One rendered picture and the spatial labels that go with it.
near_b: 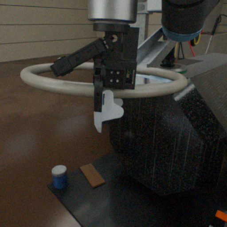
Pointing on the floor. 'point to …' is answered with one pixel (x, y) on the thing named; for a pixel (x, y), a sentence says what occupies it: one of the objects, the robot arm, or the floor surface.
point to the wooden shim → (92, 175)
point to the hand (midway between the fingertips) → (97, 122)
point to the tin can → (60, 177)
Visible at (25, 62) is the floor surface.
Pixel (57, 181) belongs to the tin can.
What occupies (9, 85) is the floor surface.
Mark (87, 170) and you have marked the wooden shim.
